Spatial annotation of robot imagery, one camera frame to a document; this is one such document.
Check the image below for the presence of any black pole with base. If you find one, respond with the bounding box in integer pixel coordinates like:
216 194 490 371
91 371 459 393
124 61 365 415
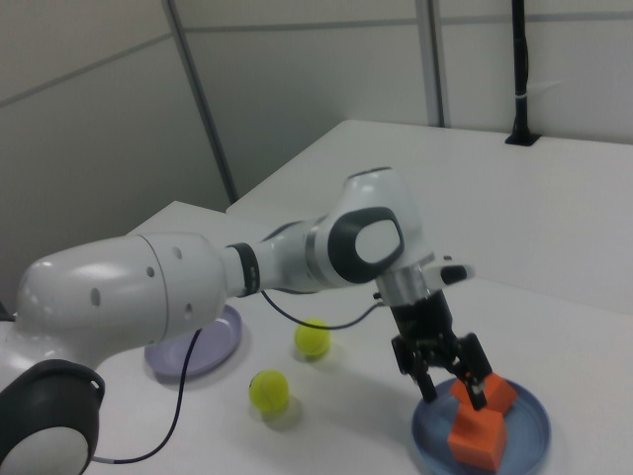
503 0 541 147

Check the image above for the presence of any grey partition post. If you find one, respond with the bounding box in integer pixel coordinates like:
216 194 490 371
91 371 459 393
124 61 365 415
423 0 450 128
165 0 239 205

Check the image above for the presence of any yellow tennis ball HEAD print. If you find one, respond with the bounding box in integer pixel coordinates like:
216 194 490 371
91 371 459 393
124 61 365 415
247 369 291 413

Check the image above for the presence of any orange foam cube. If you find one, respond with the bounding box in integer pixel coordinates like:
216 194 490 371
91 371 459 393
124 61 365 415
448 374 519 413
446 403 509 471

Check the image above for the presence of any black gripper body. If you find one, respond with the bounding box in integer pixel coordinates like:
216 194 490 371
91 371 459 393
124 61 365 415
387 290 461 368

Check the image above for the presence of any long black robot cable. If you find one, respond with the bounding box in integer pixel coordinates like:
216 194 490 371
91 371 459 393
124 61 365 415
93 289 392 466

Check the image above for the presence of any purple plastic plate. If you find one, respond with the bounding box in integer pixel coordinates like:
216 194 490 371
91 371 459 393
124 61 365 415
143 304 244 381

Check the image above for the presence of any blue plastic plate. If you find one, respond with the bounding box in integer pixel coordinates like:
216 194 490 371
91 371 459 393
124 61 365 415
411 378 552 475

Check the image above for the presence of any plain yellow tennis ball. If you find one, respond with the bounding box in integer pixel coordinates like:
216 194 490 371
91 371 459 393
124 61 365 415
294 319 331 358

